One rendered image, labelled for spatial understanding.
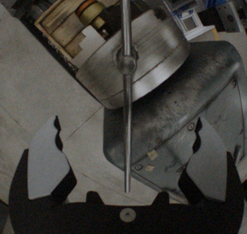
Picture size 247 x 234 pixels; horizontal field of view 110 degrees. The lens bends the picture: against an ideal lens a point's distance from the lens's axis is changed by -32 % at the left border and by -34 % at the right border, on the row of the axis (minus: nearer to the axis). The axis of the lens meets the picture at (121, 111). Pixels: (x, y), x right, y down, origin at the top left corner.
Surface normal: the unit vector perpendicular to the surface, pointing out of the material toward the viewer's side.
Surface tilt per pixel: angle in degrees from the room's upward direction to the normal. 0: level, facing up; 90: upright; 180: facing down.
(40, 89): 0
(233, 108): 0
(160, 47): 10
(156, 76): 3
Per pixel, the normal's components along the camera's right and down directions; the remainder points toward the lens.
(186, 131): 0.11, 0.39
